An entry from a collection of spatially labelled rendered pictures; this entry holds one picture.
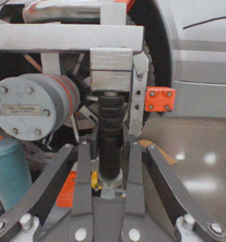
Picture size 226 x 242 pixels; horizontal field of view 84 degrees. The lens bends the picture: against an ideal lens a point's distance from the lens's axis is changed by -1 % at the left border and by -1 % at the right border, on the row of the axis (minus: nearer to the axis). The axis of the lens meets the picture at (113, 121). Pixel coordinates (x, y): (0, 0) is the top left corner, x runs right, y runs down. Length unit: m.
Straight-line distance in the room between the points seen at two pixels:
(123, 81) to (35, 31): 0.13
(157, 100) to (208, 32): 0.35
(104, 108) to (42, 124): 0.16
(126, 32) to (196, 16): 0.47
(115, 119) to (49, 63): 0.30
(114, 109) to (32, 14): 0.16
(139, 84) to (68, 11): 0.25
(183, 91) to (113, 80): 0.48
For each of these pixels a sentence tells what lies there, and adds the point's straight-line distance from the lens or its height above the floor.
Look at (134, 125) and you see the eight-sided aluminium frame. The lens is 0.41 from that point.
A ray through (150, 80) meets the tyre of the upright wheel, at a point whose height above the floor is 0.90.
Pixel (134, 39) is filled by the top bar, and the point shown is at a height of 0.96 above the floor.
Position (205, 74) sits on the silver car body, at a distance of 0.65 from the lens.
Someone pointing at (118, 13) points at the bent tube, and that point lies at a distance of 0.20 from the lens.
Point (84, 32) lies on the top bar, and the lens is 0.20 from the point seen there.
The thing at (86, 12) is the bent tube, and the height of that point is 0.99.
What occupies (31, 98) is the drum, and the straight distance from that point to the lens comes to 0.28.
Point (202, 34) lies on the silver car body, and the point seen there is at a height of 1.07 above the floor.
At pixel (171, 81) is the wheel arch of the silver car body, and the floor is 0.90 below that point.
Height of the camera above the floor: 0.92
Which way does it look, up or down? 20 degrees down
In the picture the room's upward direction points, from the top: 1 degrees clockwise
